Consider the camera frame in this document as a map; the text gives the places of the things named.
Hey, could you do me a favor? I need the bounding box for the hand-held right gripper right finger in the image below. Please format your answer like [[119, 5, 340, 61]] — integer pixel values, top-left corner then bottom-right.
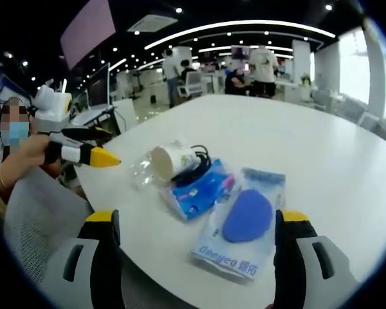
[[273, 209, 353, 309]]

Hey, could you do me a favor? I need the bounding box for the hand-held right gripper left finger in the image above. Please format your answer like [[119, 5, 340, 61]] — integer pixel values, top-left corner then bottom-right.
[[53, 209, 124, 309]]

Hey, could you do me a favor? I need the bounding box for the packet with blue oval pad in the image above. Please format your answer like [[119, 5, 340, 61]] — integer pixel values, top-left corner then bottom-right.
[[190, 167, 288, 285]]

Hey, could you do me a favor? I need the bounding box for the clear plastic bag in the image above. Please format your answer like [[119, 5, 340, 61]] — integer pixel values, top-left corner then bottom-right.
[[127, 153, 168, 191]]

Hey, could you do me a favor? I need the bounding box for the white paper cup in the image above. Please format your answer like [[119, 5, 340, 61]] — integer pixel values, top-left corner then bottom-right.
[[150, 144, 203, 183]]

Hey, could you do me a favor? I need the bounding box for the blue toothbrush packet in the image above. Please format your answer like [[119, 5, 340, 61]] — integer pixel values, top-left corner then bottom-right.
[[158, 157, 236, 222]]

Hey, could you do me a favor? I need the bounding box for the black cable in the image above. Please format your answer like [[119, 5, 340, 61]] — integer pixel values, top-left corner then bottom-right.
[[172, 144, 213, 188]]

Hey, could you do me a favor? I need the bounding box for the white tabletop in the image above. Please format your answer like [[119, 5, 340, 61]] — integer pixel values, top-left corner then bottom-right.
[[73, 93, 386, 309]]

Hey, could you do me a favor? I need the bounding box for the person's left hand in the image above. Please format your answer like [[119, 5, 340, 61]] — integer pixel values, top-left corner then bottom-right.
[[11, 133, 52, 167]]

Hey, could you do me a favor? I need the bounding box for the white side desk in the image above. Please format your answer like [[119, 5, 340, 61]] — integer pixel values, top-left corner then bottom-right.
[[71, 103, 117, 128]]

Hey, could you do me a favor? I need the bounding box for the computer monitor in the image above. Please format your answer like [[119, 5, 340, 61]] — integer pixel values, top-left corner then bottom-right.
[[86, 62, 113, 108]]

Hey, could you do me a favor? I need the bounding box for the white mesh office chair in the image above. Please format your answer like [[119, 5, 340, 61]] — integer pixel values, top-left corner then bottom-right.
[[3, 167, 142, 309]]

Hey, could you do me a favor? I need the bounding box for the hanging pink screen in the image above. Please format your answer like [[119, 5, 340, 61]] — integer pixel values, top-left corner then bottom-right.
[[60, 0, 117, 71]]

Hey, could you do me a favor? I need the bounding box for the ceiling air vent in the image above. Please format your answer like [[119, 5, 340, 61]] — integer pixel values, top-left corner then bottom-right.
[[127, 14, 179, 33]]

